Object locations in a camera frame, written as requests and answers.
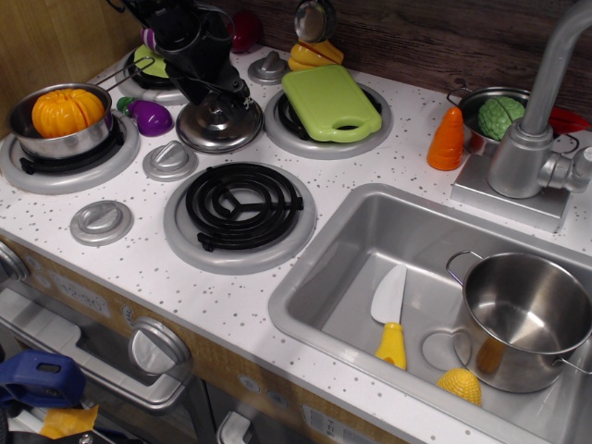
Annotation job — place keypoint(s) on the red toy pepper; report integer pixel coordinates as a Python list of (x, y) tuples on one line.
[(564, 121)]

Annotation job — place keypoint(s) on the silver oven dial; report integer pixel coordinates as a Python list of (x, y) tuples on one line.
[(12, 267)]

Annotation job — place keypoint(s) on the silver knob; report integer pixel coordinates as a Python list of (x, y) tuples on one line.
[(170, 162), (268, 70), (101, 223)]

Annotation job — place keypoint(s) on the silver knob front left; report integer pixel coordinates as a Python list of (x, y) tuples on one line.
[(101, 223)]

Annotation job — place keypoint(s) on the round steel pot lid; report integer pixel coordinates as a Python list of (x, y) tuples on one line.
[(219, 131)]

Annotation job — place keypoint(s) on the blue clamp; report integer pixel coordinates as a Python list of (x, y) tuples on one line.
[(41, 379)]

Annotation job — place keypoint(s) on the green toy plate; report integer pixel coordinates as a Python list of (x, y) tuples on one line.
[(150, 62)]

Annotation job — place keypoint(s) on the dark red toy fruit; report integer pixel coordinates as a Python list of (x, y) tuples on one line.
[(248, 30)]

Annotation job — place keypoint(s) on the back right stove burner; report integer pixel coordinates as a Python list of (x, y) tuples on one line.
[(285, 130)]

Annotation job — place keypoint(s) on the yellow cloth scrap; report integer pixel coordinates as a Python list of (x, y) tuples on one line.
[(65, 422)]

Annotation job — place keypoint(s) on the left black stove burner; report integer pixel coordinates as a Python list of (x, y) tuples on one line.
[(63, 182)]

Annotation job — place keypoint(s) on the steel saucepan with handle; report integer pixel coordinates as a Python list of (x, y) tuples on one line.
[(82, 142)]

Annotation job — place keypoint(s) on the toy knife yellow handle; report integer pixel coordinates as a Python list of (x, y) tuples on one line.
[(386, 309)]

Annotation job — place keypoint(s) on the silver knob middle left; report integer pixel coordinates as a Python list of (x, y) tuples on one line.
[(170, 162)]

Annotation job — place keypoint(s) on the green toy cabbage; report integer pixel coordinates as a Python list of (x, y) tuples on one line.
[(497, 114)]

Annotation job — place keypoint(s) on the small steel pot back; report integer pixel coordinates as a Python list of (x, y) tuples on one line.
[(470, 101)]

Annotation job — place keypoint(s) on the purple toy eggplant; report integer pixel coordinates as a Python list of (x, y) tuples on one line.
[(152, 119)]

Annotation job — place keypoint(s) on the silver oven door handle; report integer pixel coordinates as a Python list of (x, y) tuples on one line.
[(46, 331)]

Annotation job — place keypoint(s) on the yellow toy corn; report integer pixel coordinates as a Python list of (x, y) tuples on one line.
[(463, 384)]

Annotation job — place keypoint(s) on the silver toy faucet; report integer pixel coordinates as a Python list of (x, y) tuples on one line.
[(525, 180)]

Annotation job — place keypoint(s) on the black stove burner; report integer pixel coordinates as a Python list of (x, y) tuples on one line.
[(239, 218), (63, 182)]

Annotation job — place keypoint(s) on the front black stove burner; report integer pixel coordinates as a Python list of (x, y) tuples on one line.
[(239, 218)]

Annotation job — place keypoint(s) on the orange toy carrot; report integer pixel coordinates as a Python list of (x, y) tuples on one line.
[(446, 149)]

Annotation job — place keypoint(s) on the silver knob back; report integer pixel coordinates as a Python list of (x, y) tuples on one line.
[(268, 70)]

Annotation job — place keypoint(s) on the orange toy pumpkin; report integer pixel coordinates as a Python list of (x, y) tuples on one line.
[(65, 111)]

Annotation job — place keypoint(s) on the large steel pot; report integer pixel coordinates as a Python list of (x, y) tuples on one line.
[(521, 319)]

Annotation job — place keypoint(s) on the silver toy sink basin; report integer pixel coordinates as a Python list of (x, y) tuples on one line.
[(325, 300)]

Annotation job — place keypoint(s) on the back left stove burner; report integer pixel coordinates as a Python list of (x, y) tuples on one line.
[(143, 85)]

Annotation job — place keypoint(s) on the yellow toy banana bunch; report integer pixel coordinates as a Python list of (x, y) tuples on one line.
[(311, 55)]

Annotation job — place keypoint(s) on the green toy cutting board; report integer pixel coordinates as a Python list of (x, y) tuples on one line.
[(331, 105)]

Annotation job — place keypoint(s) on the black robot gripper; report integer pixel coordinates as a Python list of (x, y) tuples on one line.
[(195, 39)]

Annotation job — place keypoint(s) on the hanging steel ladle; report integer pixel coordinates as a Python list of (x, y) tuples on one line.
[(315, 21)]

